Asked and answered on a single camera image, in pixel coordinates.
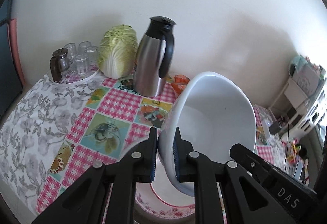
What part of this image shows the black charger cable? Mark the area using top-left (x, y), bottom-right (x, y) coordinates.
top-left (283, 122), bottom-right (292, 171)

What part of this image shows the stainless steel thermos jug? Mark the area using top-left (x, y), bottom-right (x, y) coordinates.
top-left (133, 16), bottom-right (177, 97)

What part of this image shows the colourful candy packet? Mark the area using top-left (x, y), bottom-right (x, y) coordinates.
top-left (286, 138), bottom-right (308, 166)

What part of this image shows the smartphone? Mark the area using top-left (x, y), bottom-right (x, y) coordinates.
top-left (293, 161), bottom-right (304, 180)

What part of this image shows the pink checkered tablecloth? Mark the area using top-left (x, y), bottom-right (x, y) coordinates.
top-left (36, 77), bottom-right (287, 224)

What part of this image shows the dark blue panel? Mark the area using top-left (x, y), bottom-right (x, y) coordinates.
top-left (0, 0), bottom-right (23, 117)

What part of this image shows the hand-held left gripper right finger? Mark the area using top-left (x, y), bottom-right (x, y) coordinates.
top-left (172, 127), bottom-right (275, 224)

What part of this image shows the clear drinking glass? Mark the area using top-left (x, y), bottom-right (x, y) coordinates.
top-left (78, 41), bottom-right (92, 55)
top-left (74, 54), bottom-right (88, 75)
top-left (64, 43), bottom-right (77, 60)
top-left (85, 46), bottom-right (100, 67)

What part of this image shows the pink edge strip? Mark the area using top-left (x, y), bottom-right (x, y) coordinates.
top-left (8, 18), bottom-right (25, 87)

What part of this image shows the white floral tray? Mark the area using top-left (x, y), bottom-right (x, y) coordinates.
top-left (55, 67), bottom-right (100, 85)

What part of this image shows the white cabinet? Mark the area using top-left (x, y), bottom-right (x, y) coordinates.
top-left (281, 78), bottom-right (327, 143)

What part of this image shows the glass pitcher with brown handle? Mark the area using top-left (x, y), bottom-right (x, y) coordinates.
top-left (49, 48), bottom-right (71, 83)

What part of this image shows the orange snack packet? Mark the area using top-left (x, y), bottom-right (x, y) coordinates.
top-left (171, 74), bottom-right (191, 95)

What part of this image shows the napa cabbage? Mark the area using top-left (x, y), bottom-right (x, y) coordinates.
top-left (97, 24), bottom-right (138, 78)

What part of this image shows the pale patterned box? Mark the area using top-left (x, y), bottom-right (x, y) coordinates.
top-left (289, 55), bottom-right (327, 92)

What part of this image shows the pink floral white plate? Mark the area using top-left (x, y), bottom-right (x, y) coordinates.
top-left (134, 184), bottom-right (197, 218)

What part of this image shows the large white bowl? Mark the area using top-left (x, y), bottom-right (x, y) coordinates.
top-left (157, 71), bottom-right (257, 198)

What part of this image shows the red-rimmed white bowl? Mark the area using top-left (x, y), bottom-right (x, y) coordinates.
top-left (150, 181), bottom-right (196, 208)

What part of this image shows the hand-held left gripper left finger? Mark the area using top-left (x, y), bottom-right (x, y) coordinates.
top-left (32, 127), bottom-right (158, 224)

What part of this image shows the black charger adapter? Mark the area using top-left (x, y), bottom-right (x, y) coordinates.
top-left (269, 122), bottom-right (281, 135)

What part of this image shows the grey floral tablecloth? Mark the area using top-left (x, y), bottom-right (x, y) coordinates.
top-left (0, 73), bottom-right (311, 212)

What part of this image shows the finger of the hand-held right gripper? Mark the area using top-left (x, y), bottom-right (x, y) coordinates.
top-left (229, 143), bottom-right (272, 184)

